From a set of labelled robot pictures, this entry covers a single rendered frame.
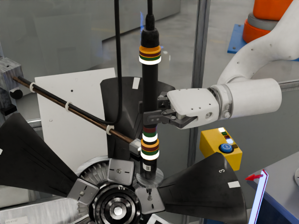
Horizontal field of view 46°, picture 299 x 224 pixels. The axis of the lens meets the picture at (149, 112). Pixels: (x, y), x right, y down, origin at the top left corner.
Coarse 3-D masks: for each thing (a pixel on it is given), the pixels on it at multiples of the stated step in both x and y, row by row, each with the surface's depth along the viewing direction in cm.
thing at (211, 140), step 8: (216, 128) 140; (224, 128) 140; (200, 136) 140; (208, 136) 136; (216, 136) 136; (200, 144) 141; (208, 144) 133; (216, 144) 132; (232, 144) 132; (208, 152) 134; (224, 152) 128; (232, 152) 128; (240, 152) 128; (232, 160) 129; (240, 160) 130; (232, 168) 132
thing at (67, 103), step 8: (152, 0) 65; (152, 8) 66; (120, 48) 77; (120, 56) 78; (120, 64) 79; (120, 72) 80; (24, 80) 112; (120, 80) 81; (40, 88) 107; (120, 88) 82; (56, 96) 104; (120, 96) 83; (72, 104) 100; (120, 104) 85; (120, 112) 86; (96, 120) 95; (104, 120) 93
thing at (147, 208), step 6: (138, 192) 98; (144, 192) 98; (156, 192) 98; (144, 198) 96; (156, 198) 96; (144, 204) 94; (150, 204) 94; (156, 204) 94; (162, 204) 94; (144, 210) 93; (150, 210) 93; (156, 210) 92; (162, 210) 93
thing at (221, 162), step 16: (208, 160) 105; (224, 160) 105; (176, 176) 101; (192, 176) 101; (208, 176) 101; (224, 176) 101; (160, 192) 97; (176, 192) 97; (192, 192) 97; (208, 192) 97; (224, 192) 98; (240, 192) 99; (176, 208) 93; (192, 208) 94; (208, 208) 94; (224, 208) 95; (240, 208) 96
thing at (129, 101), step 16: (112, 80) 100; (128, 80) 98; (112, 96) 99; (128, 96) 97; (112, 112) 99; (128, 112) 96; (128, 128) 95; (112, 144) 97; (128, 144) 94; (128, 160) 93
